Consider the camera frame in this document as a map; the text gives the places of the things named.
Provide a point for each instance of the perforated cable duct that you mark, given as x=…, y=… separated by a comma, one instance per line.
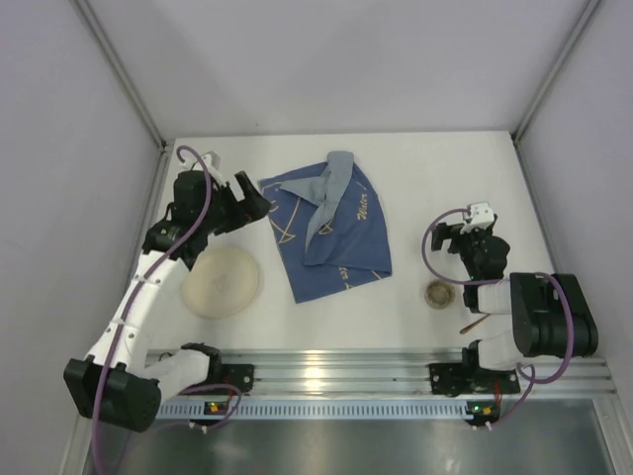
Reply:
x=311, y=410

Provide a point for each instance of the small speckled ceramic cup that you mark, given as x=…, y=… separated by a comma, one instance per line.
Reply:
x=439, y=294

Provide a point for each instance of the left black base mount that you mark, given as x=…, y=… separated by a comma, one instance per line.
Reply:
x=240, y=376

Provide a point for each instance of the left aluminium corner post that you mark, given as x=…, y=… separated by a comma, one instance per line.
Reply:
x=88, y=16

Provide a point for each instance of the right aluminium corner post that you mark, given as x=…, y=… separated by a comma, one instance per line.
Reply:
x=572, y=39

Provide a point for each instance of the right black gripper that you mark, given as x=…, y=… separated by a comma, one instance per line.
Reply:
x=455, y=238

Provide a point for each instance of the cream ceramic plate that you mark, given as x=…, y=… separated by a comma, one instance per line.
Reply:
x=222, y=282

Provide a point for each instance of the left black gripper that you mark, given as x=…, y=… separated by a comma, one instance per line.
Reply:
x=236, y=203

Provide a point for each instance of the copper spoon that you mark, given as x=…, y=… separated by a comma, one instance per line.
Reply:
x=473, y=324

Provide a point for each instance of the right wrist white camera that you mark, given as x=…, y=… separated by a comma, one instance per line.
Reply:
x=477, y=217

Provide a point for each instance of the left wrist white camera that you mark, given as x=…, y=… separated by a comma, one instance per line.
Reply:
x=213, y=161

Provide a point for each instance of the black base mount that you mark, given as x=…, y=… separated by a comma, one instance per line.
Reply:
x=240, y=376
x=455, y=379

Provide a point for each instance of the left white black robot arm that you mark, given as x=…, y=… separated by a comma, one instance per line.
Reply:
x=112, y=383

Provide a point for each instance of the blue placemat with gold print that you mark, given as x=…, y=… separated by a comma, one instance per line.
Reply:
x=329, y=226

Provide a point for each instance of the aluminium corner post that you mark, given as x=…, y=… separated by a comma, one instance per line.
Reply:
x=88, y=16
x=572, y=39

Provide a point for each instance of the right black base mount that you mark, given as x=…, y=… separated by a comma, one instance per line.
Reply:
x=455, y=379

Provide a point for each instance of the wrist white camera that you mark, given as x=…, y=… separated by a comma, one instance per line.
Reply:
x=213, y=161
x=477, y=217

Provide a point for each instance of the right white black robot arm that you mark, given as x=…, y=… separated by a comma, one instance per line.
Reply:
x=549, y=315

